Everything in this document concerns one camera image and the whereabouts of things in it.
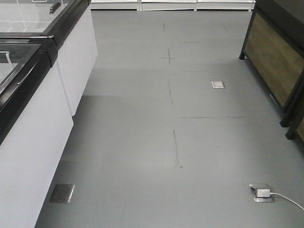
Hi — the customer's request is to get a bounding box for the far silver floor socket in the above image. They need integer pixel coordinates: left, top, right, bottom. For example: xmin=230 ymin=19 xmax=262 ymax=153
xmin=211 ymin=80 xmax=226 ymax=89

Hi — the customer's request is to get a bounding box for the near white chest freezer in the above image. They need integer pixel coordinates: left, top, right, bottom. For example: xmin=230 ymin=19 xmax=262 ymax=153
xmin=0 ymin=39 xmax=73 ymax=228

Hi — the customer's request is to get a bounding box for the white chest freezer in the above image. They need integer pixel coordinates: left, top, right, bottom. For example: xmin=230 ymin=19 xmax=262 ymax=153
xmin=0 ymin=39 xmax=73 ymax=228
xmin=0 ymin=0 xmax=98 ymax=116

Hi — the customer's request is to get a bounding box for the left silver floor plate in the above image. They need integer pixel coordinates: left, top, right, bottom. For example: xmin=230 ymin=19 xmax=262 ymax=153
xmin=49 ymin=184 xmax=75 ymax=204

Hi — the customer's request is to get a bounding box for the white shelf base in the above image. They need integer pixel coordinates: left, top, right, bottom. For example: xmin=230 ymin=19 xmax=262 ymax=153
xmin=90 ymin=0 xmax=255 ymax=11

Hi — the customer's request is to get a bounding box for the far white chest freezer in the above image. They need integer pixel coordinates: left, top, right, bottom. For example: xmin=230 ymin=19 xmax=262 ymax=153
xmin=0 ymin=0 xmax=98 ymax=116

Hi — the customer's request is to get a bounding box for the open floor socket box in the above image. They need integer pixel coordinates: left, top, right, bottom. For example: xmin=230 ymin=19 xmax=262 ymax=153
xmin=249 ymin=184 xmax=275 ymax=203

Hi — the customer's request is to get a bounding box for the white power adapter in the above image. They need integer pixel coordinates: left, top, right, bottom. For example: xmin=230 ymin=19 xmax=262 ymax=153
xmin=255 ymin=188 xmax=271 ymax=198

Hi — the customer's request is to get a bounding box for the wooden black-framed display stand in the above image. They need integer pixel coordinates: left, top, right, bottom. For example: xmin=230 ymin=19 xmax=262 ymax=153
xmin=239 ymin=0 xmax=304 ymax=140

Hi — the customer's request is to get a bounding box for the white power cable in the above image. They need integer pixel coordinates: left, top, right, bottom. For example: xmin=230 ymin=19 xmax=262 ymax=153
xmin=269 ymin=192 xmax=304 ymax=211

